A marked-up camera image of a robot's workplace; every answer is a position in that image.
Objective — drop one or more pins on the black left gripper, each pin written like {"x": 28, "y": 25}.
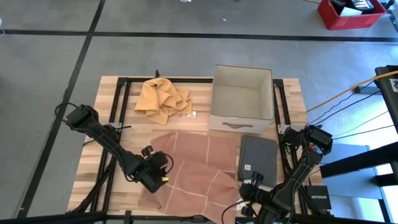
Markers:
{"x": 150, "y": 174}

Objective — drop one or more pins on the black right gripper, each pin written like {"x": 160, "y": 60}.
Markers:
{"x": 255, "y": 194}

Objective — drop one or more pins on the pink checked towel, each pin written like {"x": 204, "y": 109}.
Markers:
{"x": 192, "y": 174}

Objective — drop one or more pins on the grey waffle towel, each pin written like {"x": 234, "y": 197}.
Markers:
{"x": 258, "y": 152}

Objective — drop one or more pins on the yellow towel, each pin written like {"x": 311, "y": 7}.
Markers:
{"x": 158, "y": 96}

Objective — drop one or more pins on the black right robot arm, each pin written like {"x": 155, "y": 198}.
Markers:
{"x": 298, "y": 174}

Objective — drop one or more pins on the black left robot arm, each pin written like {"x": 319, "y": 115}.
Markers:
{"x": 102, "y": 140}

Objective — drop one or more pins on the small white tag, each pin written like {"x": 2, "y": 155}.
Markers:
{"x": 191, "y": 114}

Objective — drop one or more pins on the small black table clamp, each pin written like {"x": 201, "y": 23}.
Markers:
{"x": 157, "y": 74}

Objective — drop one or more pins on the beige fabric storage box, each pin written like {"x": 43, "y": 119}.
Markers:
{"x": 239, "y": 99}

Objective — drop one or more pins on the black metal beam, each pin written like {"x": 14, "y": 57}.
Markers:
{"x": 357, "y": 160}

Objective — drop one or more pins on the black equipment stand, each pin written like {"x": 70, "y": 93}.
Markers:
{"x": 388, "y": 99}

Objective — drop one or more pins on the red plastic crate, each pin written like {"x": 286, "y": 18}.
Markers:
{"x": 348, "y": 22}

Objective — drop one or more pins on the black box-shaped device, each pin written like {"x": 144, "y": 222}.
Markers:
{"x": 338, "y": 5}

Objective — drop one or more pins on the black device with white keys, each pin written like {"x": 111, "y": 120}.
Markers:
{"x": 362, "y": 4}

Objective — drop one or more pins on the black Netgear switch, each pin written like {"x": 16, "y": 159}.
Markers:
{"x": 318, "y": 197}

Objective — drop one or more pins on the black aluminium table frame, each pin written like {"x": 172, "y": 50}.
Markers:
{"x": 199, "y": 80}

